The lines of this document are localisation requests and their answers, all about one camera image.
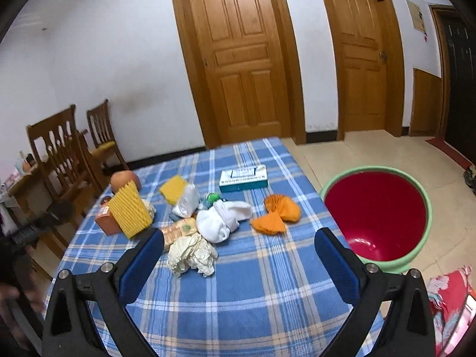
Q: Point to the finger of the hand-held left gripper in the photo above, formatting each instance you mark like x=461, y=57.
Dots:
x=59, y=212

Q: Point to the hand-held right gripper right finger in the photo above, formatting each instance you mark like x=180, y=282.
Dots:
x=336, y=267

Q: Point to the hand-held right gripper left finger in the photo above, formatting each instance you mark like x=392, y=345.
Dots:
x=143, y=267

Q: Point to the orange cardboard box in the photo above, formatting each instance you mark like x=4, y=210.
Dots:
x=106, y=221

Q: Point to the large cream paper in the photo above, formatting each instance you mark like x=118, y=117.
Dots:
x=191, y=254

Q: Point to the beige snack packet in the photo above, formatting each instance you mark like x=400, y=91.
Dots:
x=178, y=230

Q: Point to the yellow foam fruit net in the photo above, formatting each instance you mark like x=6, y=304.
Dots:
x=174, y=187
x=130, y=212

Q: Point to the small white paper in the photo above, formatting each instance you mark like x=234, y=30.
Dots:
x=149, y=210

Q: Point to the red basin with green rim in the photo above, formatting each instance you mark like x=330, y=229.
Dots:
x=375, y=208

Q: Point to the orange mesh cloth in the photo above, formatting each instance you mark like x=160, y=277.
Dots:
x=282, y=210

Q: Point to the white and teal medicine box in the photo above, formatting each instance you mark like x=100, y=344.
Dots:
x=243, y=182

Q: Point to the person's left hand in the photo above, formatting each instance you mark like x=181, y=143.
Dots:
x=33, y=293

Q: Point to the wooden side table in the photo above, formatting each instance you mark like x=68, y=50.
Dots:
x=29, y=193

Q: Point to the small jar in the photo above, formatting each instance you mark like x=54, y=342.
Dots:
x=25, y=163

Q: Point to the apple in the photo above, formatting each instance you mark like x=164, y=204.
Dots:
x=122, y=180

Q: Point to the large wooden chair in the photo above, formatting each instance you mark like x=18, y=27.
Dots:
x=55, y=137

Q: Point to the white sock bundle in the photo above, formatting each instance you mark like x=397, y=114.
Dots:
x=212, y=227

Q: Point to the white plastic packet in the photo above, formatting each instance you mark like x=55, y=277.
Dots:
x=187, y=200

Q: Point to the green and blue toy figure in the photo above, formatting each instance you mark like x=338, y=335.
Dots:
x=212, y=198

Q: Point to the wooden chair with yellow cushion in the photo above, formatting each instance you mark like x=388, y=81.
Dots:
x=98, y=119

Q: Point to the blue plaid tablecloth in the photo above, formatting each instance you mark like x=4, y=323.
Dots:
x=241, y=305

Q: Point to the red floral cloth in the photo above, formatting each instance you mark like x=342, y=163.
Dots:
x=446, y=297

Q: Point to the black shoe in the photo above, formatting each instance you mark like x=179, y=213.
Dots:
x=470, y=178

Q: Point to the red doormat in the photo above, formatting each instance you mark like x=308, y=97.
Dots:
x=450, y=150

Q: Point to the low wooden cabinet door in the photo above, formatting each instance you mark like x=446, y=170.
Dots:
x=425, y=104

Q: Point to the dark entrance door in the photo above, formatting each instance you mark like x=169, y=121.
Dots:
x=461, y=81

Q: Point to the wooden panel door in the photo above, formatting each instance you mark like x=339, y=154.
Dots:
x=238, y=63

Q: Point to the beige wall panel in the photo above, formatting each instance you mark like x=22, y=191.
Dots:
x=415, y=15

